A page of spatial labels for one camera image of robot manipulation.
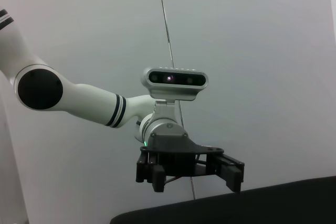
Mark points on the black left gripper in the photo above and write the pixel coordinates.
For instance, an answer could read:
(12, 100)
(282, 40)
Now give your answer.
(178, 155)

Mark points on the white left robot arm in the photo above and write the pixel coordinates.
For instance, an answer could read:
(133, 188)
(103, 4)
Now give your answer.
(86, 100)

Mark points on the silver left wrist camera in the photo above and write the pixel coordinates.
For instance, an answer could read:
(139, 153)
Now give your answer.
(178, 79)

